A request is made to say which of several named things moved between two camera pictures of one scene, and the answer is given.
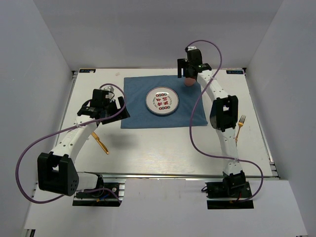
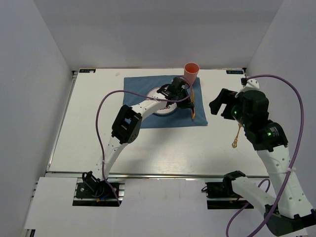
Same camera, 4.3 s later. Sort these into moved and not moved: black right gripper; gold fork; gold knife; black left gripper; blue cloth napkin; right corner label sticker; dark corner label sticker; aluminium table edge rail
Moved: black left gripper; black right gripper; gold knife
Not moved: right corner label sticker; gold fork; blue cloth napkin; dark corner label sticker; aluminium table edge rail
